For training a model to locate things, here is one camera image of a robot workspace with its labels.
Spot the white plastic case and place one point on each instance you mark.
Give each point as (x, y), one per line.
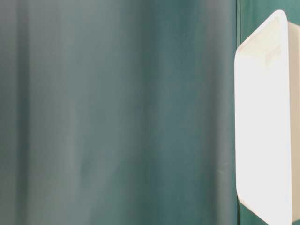
(267, 121)

